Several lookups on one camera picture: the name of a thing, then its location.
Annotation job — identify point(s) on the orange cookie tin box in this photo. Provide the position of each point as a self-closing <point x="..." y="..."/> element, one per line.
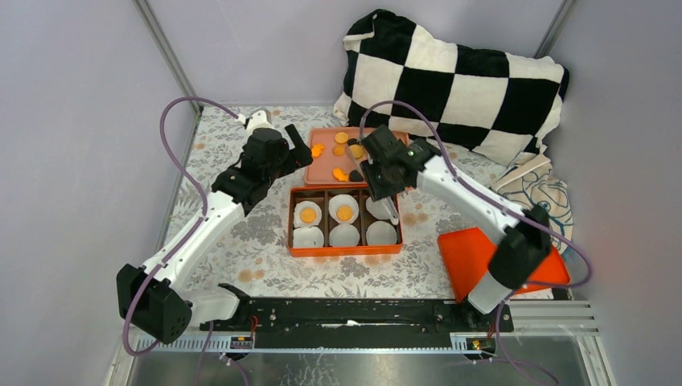
<point x="335" y="221"/>

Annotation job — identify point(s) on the round golden cookie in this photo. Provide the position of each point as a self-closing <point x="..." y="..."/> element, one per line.
<point x="357" y="151"/>
<point x="308" y="215"/>
<point x="341" y="137"/>
<point x="345" y="214"/>

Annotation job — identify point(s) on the white paper cup back middle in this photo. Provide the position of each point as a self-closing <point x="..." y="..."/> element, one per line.
<point x="339" y="200"/>

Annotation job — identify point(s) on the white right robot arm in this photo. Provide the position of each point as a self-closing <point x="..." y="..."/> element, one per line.
<point x="519" y="235"/>

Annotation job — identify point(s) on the orange tin lid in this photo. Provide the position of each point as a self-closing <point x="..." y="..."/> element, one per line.
<point x="466" y="254"/>

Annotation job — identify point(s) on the black sandwich cookie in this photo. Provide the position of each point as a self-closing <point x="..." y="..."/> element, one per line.
<point x="355" y="176"/>

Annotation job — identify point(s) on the beige blue printed cloth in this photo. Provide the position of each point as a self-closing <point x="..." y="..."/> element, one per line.
<point x="530" y="181"/>

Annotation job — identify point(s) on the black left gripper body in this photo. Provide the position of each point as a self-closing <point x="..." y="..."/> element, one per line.
<point x="283" y="166"/>

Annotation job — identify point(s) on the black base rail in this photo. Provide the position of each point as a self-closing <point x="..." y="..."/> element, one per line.
<point x="358" y="323"/>

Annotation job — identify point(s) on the white paper cup front left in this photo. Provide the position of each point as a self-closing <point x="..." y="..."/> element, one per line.
<point x="308" y="237"/>

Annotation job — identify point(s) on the white paper cup front middle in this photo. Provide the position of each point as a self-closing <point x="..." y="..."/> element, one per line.
<point x="344" y="235"/>

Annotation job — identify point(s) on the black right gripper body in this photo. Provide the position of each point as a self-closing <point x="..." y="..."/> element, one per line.
<point x="380" y="182"/>

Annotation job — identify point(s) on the black white checkered pillow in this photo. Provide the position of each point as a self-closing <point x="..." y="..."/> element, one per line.
<point x="490" y="102"/>

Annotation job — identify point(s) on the orange fish shaped cookie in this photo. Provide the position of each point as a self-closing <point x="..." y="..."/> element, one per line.
<point x="317" y="150"/>
<point x="340" y="175"/>

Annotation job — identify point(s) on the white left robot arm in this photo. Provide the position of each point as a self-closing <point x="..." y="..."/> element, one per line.
<point x="153" y="297"/>

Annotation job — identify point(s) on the white paper cup front right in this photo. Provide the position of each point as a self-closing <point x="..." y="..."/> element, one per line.
<point x="381" y="233"/>

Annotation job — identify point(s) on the white paper cup back left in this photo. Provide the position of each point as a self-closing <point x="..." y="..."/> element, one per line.
<point x="297" y="223"/>

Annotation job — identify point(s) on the pink cookie tray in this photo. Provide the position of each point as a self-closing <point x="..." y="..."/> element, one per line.
<point x="319" y="172"/>

